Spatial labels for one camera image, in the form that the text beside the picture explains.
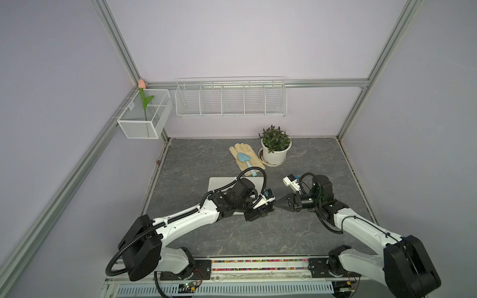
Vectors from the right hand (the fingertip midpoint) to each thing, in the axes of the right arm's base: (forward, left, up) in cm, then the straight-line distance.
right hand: (274, 205), depth 73 cm
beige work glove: (+35, +6, -17) cm, 40 cm away
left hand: (+2, +5, -5) cm, 7 cm away
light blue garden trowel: (+37, +13, -15) cm, 42 cm away
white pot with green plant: (+34, -4, -1) cm, 34 cm away
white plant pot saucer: (+39, +2, -17) cm, 42 cm away
